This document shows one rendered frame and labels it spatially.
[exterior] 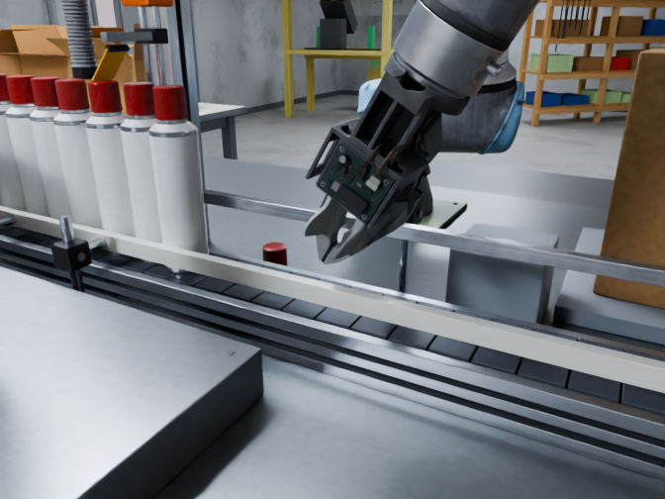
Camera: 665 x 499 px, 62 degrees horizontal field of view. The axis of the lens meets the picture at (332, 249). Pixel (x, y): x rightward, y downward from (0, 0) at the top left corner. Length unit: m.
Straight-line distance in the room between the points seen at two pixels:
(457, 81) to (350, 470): 0.30
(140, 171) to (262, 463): 0.36
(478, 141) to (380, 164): 0.51
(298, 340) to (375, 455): 0.15
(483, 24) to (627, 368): 0.27
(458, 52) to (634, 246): 0.36
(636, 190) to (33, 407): 0.61
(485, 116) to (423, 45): 0.50
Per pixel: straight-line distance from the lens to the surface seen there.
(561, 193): 1.21
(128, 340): 0.54
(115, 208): 0.71
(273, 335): 0.56
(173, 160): 0.61
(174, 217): 0.63
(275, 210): 0.61
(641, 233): 0.69
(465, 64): 0.42
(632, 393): 0.50
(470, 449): 0.48
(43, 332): 0.58
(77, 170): 0.74
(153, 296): 0.66
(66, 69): 2.78
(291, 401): 0.52
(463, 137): 0.92
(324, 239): 0.55
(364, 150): 0.43
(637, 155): 0.67
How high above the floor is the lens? 1.14
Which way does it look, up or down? 22 degrees down
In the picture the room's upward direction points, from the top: straight up
